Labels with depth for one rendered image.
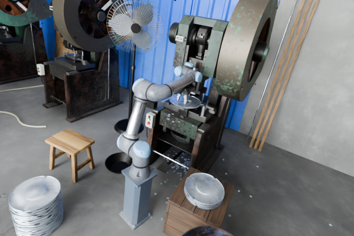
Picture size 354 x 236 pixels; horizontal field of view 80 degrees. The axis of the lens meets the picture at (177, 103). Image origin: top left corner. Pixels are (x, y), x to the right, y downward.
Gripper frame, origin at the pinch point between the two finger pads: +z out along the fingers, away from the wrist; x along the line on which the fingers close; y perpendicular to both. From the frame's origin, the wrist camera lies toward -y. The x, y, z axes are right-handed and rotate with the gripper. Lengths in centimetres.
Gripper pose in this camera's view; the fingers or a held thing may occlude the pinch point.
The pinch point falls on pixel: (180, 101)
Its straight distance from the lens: 185.9
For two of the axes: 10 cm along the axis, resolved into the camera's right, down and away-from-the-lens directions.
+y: 4.9, -2.9, 8.2
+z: -1.6, 9.0, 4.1
